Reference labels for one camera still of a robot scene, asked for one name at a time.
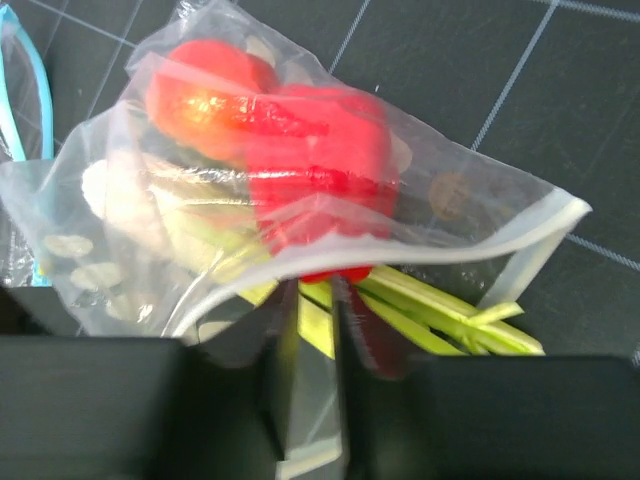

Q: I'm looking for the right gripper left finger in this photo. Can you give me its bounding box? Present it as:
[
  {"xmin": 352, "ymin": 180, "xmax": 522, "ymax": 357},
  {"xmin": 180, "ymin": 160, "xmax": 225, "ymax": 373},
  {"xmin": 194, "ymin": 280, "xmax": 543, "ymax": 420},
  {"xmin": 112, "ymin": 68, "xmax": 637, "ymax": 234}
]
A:
[{"xmin": 1, "ymin": 281, "xmax": 299, "ymax": 479}]

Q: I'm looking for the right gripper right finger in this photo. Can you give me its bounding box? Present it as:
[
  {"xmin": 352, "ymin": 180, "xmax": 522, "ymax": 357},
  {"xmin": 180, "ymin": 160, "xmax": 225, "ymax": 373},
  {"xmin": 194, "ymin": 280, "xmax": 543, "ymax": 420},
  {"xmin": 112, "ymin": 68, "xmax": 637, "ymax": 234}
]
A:
[{"xmin": 332, "ymin": 277, "xmax": 639, "ymax": 479}]

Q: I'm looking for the green celery stalk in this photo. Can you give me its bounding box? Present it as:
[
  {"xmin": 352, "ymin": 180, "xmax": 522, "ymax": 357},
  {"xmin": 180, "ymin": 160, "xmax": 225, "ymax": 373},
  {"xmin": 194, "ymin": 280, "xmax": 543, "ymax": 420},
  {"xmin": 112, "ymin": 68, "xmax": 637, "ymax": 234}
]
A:
[{"xmin": 164, "ymin": 199, "xmax": 546, "ymax": 360}]

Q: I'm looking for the red bell pepper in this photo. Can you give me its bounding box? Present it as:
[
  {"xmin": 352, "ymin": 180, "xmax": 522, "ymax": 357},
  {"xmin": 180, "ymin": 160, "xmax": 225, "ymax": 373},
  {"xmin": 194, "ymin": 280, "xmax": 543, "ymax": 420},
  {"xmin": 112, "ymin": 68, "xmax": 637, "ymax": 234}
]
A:
[{"xmin": 245, "ymin": 84, "xmax": 399, "ymax": 254}]

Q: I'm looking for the clear polka dot zip bag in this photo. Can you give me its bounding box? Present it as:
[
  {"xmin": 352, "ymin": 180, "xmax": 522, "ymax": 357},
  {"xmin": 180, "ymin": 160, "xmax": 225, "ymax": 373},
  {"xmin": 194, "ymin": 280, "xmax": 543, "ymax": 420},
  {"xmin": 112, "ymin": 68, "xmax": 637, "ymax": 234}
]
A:
[{"xmin": 0, "ymin": 0, "xmax": 594, "ymax": 479}]

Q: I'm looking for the red tomato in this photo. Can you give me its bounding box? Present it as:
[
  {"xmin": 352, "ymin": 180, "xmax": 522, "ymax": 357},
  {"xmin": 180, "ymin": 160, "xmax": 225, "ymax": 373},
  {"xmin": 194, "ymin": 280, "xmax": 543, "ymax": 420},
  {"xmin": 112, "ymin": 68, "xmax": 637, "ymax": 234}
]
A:
[{"xmin": 145, "ymin": 39, "xmax": 279, "ymax": 168}]

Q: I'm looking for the clear bag blue zipper front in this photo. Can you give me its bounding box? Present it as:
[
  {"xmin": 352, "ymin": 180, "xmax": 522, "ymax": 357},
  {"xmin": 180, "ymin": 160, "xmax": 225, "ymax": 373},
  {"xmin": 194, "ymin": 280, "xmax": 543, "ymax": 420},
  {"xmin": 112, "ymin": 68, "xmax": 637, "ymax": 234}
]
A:
[{"xmin": 1, "ymin": 3, "xmax": 54, "ymax": 288}]

